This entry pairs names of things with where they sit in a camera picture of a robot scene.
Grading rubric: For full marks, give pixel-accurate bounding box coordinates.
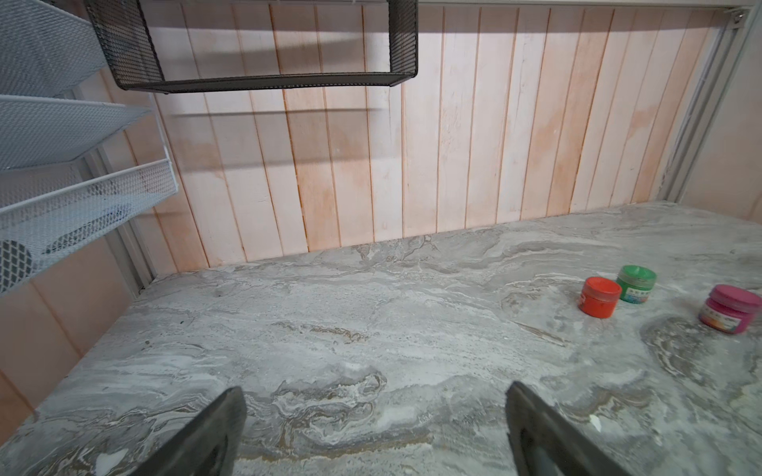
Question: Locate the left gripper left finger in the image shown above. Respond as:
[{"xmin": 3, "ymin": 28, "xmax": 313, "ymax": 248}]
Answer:
[{"xmin": 132, "ymin": 387, "xmax": 247, "ymax": 475}]

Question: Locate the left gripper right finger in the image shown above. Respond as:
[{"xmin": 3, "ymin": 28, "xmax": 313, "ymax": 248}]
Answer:
[{"xmin": 505, "ymin": 381, "xmax": 627, "ymax": 476}]

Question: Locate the red paint jar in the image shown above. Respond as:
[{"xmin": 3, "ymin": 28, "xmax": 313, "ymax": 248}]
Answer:
[{"xmin": 579, "ymin": 277, "xmax": 622, "ymax": 319}]

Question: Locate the green paint jar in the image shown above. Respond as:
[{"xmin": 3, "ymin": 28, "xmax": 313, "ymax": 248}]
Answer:
[{"xmin": 616, "ymin": 265, "xmax": 657, "ymax": 305}]

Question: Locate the magenta paint jar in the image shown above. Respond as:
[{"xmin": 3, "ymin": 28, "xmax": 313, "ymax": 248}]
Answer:
[{"xmin": 698, "ymin": 285, "xmax": 761, "ymax": 334}]

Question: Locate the white wire shelf rack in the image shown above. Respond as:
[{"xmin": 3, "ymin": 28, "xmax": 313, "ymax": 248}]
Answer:
[{"xmin": 1, "ymin": 1, "xmax": 178, "ymax": 294}]

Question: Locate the black mesh wall basket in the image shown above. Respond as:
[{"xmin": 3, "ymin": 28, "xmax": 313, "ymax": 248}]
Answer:
[{"xmin": 85, "ymin": 1, "xmax": 419, "ymax": 94}]

